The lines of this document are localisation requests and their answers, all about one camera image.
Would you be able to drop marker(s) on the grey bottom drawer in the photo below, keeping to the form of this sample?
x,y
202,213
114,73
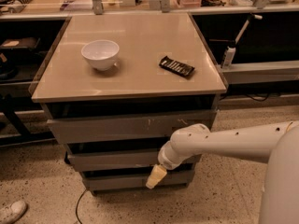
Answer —
x,y
136,181

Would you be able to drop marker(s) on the grey drawer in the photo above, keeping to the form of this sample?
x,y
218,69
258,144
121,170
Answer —
x,y
136,181
96,157
124,127

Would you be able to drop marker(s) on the white handled rod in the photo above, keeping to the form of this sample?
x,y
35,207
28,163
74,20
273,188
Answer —
x,y
250,17

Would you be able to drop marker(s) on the white tube bottle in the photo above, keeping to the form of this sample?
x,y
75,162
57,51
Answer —
x,y
228,57

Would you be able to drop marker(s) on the black case on shelf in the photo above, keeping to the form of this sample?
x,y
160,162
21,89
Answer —
x,y
20,43

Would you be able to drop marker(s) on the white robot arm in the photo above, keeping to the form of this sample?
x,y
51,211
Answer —
x,y
275,144

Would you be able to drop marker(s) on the black snack bar packet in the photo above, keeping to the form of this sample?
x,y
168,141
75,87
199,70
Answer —
x,y
176,67

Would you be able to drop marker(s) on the grey drawer cabinet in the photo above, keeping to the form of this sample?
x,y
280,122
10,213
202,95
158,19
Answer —
x,y
136,84

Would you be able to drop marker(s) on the white sneaker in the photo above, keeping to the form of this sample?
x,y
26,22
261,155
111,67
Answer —
x,y
12,212

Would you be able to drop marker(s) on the white ceramic bowl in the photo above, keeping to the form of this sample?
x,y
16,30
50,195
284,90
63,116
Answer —
x,y
101,54

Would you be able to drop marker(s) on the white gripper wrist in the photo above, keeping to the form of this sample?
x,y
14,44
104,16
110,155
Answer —
x,y
163,160

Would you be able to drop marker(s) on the grey top drawer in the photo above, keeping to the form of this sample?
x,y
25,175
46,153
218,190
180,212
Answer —
x,y
124,127

